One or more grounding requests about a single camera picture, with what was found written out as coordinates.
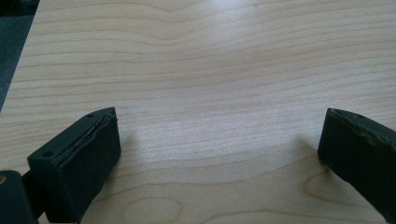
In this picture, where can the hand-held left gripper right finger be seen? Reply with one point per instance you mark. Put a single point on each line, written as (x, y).
(358, 155)

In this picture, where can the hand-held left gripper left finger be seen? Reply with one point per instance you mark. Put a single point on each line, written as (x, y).
(77, 168)

